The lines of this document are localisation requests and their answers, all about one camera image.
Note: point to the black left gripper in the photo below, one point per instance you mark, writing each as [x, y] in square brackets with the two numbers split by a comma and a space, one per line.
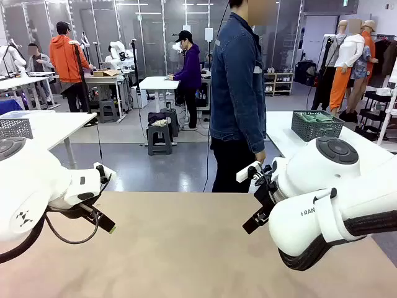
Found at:
[91, 212]

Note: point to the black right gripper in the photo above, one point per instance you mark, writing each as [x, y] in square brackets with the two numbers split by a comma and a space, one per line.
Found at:
[267, 198]

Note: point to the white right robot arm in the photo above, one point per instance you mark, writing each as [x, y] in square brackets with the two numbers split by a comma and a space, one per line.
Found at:
[325, 174]

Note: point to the person's right forearm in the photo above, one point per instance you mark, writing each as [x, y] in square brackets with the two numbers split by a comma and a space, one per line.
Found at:
[256, 139]

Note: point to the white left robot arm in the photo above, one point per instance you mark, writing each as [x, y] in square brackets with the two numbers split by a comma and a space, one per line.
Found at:
[31, 174]

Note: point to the grey perforated basket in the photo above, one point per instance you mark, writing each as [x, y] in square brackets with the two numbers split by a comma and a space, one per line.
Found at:
[15, 127]
[316, 130]

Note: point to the person's right hand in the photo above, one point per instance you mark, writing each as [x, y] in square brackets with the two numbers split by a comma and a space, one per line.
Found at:
[261, 157]

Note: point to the pile of dark clothes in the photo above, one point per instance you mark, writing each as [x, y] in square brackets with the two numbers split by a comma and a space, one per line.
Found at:
[156, 119]

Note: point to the wooden shoe shelf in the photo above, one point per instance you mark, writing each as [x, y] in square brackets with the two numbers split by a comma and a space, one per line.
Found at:
[279, 83]

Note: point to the grey background workbench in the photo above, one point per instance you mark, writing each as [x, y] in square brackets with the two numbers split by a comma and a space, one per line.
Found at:
[102, 79]

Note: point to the person in denim jacket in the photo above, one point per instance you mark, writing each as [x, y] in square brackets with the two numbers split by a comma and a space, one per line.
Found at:
[235, 77]

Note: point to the white background desk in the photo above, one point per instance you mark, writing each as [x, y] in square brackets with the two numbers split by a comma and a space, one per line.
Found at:
[158, 83]

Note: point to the open cardboard box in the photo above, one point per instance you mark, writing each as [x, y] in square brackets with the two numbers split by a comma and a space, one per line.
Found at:
[105, 73]

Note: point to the black trolley cart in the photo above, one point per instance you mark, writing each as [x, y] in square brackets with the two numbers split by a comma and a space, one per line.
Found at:
[372, 116]

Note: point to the person in purple hoodie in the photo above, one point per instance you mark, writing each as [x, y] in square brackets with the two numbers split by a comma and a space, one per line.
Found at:
[190, 68]

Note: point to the person in orange hoodie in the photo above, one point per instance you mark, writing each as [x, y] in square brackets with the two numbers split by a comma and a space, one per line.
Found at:
[65, 59]

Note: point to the person in grey jacket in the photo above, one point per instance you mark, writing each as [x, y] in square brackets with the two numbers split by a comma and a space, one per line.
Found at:
[40, 63]

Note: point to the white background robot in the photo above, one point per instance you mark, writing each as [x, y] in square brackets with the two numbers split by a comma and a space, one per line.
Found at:
[17, 59]
[118, 46]

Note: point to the mannequin in white sweater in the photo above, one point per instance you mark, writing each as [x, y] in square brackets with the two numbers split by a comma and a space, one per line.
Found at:
[350, 49]

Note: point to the rack of dark garments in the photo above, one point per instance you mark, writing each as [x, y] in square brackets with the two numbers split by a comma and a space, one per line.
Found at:
[384, 62]

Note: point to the mannequin in orange shirt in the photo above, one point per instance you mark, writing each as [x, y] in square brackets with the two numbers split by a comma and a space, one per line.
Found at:
[369, 40]

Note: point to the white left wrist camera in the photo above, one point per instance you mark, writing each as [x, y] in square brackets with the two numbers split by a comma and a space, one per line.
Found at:
[108, 174]

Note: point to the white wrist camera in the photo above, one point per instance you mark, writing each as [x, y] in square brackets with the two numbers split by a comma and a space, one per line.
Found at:
[108, 174]
[246, 172]

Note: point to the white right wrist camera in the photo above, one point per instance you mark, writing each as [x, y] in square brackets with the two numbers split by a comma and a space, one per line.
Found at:
[246, 172]

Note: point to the black camera stand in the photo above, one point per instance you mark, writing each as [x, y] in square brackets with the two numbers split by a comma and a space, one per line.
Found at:
[138, 97]
[81, 77]

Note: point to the white wall panel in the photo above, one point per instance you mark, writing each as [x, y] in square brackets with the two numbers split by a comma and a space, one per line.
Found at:
[209, 34]

